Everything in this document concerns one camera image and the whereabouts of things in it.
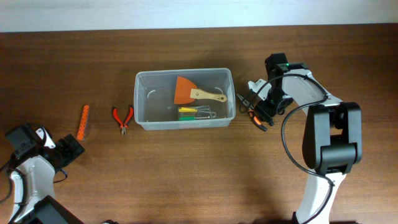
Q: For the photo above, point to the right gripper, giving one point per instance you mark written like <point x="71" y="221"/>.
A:
<point x="263" y="109"/>

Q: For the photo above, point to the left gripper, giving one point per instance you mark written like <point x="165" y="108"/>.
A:
<point x="68" y="149"/>

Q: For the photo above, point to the orange scraper with wooden handle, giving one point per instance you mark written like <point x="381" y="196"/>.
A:
<point x="186" y="92"/>

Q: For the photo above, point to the clear case of screwdrivers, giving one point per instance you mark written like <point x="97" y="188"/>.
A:
<point x="195" y="113"/>

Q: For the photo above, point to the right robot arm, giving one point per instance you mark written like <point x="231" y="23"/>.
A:
<point x="332" y="139"/>

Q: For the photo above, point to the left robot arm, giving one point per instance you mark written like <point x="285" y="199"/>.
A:
<point x="31" y="170"/>

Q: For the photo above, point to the clear plastic container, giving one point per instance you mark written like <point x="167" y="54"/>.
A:
<point x="154" y="91"/>

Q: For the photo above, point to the orange drill bit holder strip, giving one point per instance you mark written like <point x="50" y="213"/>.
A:
<point x="83" y="123"/>

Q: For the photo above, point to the orange-black needle nose pliers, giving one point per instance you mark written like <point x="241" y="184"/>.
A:
<point x="256" y="113"/>

